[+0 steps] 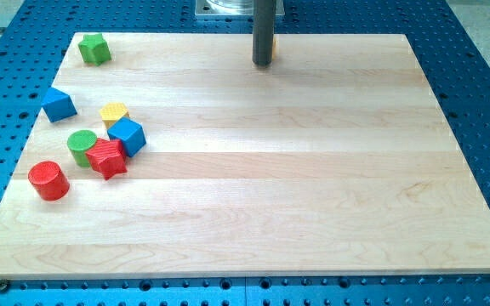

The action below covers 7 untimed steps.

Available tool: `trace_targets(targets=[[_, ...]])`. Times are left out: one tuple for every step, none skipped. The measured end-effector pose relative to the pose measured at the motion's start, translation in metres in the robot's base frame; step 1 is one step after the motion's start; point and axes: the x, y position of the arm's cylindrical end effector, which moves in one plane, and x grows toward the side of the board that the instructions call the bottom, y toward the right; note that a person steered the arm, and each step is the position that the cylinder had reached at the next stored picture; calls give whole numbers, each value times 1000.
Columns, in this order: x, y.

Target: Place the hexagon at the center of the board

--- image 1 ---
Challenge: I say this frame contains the wooden board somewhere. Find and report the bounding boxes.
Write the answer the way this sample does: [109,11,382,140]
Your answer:
[0,32,490,280]

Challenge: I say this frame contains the yellow hexagon block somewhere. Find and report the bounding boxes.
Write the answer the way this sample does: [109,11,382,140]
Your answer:
[99,102,129,129]

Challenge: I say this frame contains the left board stop screw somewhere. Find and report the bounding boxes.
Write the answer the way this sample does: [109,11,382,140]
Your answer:
[0,279,11,293]

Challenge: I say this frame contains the blue cube block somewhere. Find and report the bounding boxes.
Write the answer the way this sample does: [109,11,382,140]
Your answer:
[107,117,146,157]

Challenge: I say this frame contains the yellow block behind rod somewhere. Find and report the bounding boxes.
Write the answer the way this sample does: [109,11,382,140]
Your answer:
[271,36,277,61]

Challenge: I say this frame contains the red star block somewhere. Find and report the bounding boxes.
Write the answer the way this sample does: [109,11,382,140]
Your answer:
[85,139,127,180]

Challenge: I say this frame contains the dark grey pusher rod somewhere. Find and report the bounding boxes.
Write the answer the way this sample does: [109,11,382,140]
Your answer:
[252,0,276,67]

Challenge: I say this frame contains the green cylinder block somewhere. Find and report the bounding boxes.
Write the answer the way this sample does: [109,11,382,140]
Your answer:
[66,130,97,167]

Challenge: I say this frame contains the green star block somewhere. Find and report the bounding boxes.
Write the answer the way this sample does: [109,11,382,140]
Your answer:
[78,33,111,65]

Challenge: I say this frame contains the blue triangular block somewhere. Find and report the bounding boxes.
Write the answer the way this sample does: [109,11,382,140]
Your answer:
[42,87,77,122]

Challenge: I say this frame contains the red cylinder block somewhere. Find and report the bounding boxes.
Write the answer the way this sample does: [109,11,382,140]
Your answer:
[27,161,70,201]

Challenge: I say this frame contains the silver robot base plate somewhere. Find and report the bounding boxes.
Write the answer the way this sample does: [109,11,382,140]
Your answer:
[194,0,286,17]

